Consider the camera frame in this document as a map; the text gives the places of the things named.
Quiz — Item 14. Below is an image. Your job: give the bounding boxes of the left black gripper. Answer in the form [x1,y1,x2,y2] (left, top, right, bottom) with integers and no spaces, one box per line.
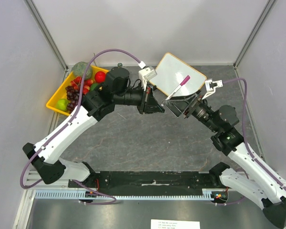
[114,82,164,115]

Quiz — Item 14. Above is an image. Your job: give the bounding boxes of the pink capped whiteboard marker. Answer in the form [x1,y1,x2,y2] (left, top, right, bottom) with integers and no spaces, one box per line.
[161,75,190,106]

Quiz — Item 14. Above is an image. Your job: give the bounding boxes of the wood framed whiteboard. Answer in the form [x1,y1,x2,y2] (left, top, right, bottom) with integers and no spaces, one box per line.
[150,52,207,96]

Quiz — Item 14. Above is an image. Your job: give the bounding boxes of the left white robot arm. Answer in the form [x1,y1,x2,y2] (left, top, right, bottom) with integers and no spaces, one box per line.
[22,67,164,187]

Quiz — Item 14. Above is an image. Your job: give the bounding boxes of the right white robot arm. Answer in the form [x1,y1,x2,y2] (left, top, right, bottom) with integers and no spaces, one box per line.
[163,91,286,229]

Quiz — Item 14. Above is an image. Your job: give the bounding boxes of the red apple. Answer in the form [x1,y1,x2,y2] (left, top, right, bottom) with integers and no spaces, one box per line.
[94,71,106,83]

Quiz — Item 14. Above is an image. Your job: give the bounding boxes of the dark green lime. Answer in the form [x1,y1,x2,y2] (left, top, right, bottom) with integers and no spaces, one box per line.
[90,83,100,91]

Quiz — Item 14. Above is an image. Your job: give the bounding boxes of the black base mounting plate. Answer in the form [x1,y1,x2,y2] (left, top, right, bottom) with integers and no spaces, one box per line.
[81,171,223,190]

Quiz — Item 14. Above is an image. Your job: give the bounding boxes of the red strawberry cluster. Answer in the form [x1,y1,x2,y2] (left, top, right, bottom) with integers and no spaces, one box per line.
[70,76,94,94]

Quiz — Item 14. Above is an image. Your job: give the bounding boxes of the purple grape bunch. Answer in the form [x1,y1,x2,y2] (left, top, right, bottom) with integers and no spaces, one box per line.
[65,86,80,113]

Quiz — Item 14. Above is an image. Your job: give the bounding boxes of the green melon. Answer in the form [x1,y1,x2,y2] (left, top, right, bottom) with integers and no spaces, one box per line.
[71,62,93,80]

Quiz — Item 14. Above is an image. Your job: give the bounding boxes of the light green apple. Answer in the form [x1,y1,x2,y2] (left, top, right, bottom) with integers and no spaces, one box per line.
[55,99,69,112]

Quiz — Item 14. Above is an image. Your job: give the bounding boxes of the yellow plastic tray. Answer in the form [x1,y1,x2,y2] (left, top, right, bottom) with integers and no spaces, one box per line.
[46,65,108,116]

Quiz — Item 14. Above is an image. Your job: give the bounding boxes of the white paper label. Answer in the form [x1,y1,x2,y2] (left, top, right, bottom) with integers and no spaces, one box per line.
[150,219,200,229]

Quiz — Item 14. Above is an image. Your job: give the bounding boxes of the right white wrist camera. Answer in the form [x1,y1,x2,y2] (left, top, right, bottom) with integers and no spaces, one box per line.
[202,79,223,100]

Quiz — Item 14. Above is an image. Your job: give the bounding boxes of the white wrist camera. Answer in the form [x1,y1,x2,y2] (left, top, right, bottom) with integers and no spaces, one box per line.
[202,79,223,100]
[138,61,157,91]

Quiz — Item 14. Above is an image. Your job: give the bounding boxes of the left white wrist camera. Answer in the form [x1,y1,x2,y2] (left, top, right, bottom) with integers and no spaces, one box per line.
[138,61,157,91]

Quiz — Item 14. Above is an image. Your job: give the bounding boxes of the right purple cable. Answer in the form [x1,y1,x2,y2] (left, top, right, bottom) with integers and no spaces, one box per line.
[215,77,286,206]

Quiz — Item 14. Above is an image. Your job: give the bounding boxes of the grey slotted cable duct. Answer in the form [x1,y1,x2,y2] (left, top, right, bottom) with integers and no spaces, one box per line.
[34,188,228,200]

